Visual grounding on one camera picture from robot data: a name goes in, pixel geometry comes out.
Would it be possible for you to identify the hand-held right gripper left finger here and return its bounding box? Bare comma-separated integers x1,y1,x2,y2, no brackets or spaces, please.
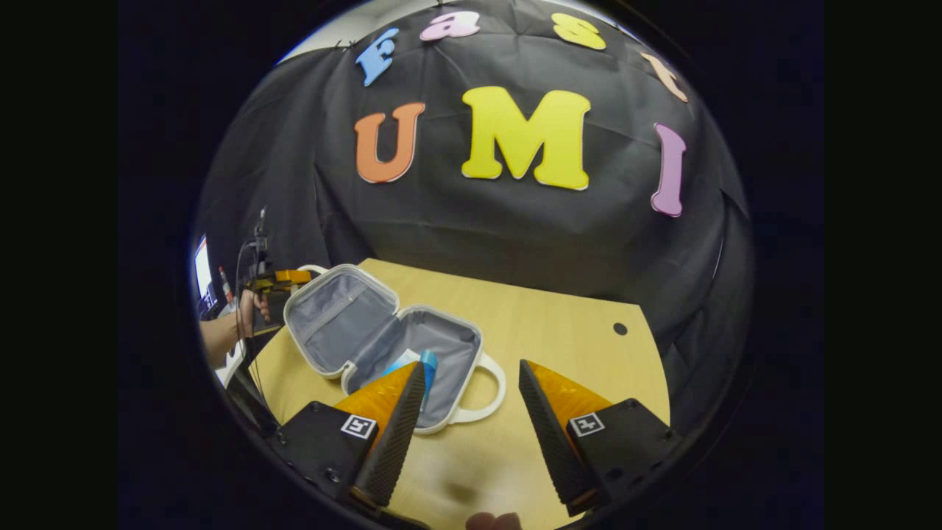
266,361,428,509

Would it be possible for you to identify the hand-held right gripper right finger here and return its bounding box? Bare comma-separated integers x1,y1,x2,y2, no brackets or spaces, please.
518,359,684,517

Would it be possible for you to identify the white suitcase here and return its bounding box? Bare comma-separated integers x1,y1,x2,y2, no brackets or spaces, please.
283,264,509,437

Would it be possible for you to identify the clear blue skin care tube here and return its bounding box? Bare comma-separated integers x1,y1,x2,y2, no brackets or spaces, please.
381,349,422,378

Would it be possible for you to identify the computer monitor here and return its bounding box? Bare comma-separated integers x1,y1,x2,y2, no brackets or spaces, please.
194,236,214,306

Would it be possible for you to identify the black backdrop cloth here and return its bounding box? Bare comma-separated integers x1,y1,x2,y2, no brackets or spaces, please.
193,0,755,435

